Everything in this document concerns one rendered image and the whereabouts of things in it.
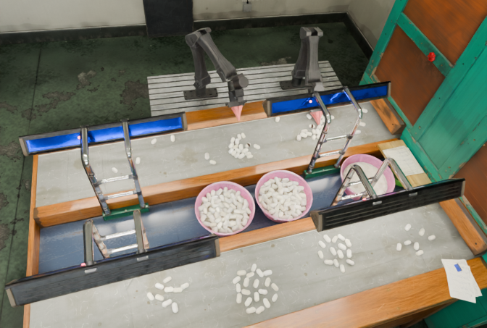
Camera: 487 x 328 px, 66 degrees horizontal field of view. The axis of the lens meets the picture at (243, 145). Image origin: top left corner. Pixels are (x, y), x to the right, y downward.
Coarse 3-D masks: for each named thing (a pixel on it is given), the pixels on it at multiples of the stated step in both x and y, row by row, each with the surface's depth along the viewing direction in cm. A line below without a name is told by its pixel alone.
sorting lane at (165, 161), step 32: (224, 128) 197; (256, 128) 199; (288, 128) 201; (384, 128) 207; (64, 160) 176; (96, 160) 178; (160, 160) 181; (192, 160) 182; (224, 160) 184; (256, 160) 186; (64, 192) 166
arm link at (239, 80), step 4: (220, 72) 186; (236, 72) 190; (220, 76) 188; (224, 76) 186; (232, 76) 190; (236, 76) 182; (240, 76) 182; (224, 80) 188; (236, 80) 183; (240, 80) 182; (244, 80) 183; (248, 80) 184; (236, 84) 183; (240, 84) 181; (244, 84) 183; (248, 84) 184; (236, 88) 186; (240, 88) 185
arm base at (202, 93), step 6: (192, 90) 222; (198, 90) 215; (204, 90) 216; (210, 90) 223; (216, 90) 223; (186, 96) 218; (192, 96) 218; (198, 96) 218; (204, 96) 219; (210, 96) 220; (216, 96) 221
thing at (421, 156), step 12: (360, 84) 228; (408, 132) 193; (408, 144) 195; (420, 156) 187; (432, 168) 181; (432, 180) 182; (480, 300) 166; (444, 312) 194; (456, 312) 186; (468, 312) 178; (480, 312) 171; (432, 324) 206; (444, 324) 196; (456, 324) 188; (468, 324) 180; (480, 324) 204
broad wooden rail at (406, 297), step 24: (480, 264) 158; (384, 288) 148; (408, 288) 149; (432, 288) 150; (480, 288) 152; (312, 312) 140; (336, 312) 141; (360, 312) 142; (384, 312) 143; (408, 312) 144
